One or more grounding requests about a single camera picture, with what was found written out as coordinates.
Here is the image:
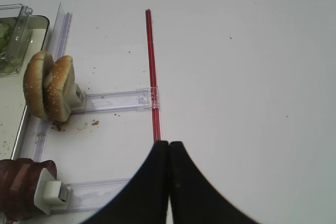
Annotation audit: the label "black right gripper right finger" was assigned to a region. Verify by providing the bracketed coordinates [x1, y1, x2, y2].
[169, 142, 256, 223]

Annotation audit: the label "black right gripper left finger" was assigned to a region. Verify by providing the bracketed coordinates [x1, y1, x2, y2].
[83, 141, 169, 223]

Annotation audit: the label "white meat pusher block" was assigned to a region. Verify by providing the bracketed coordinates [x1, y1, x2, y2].
[34, 168, 72, 215]

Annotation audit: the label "sliced meat patties stack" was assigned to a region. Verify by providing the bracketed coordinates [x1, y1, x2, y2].
[1, 158, 57, 223]

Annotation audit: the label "green lettuce leaves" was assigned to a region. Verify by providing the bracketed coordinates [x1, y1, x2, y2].
[1, 17, 17, 76]

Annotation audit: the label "right red strip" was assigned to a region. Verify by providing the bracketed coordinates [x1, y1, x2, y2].
[145, 9, 161, 141]

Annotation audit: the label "white bun pusher block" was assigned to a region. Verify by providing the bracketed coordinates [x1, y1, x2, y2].
[64, 83, 86, 114]

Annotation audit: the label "rear sesame bun top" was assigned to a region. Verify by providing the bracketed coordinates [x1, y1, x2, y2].
[44, 55, 75, 122]

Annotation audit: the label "sesame bun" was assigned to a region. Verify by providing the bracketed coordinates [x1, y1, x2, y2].
[44, 55, 75, 122]
[23, 50, 54, 120]

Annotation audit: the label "metal baking tray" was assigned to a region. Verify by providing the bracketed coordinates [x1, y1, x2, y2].
[1, 15, 50, 159]

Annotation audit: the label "front sesame bun top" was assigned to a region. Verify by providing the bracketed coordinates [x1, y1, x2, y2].
[23, 50, 54, 120]

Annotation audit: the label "clear plastic container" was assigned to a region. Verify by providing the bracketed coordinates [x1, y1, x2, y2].
[1, 4, 33, 76]

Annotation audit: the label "clear lower right rail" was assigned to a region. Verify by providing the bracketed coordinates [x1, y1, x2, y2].
[51, 178, 130, 214]

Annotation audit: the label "right clear cross rail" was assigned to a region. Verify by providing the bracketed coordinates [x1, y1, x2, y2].
[72, 87, 160, 114]

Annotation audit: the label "right clear long rail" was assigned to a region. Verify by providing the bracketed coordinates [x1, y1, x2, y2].
[19, 2, 74, 163]

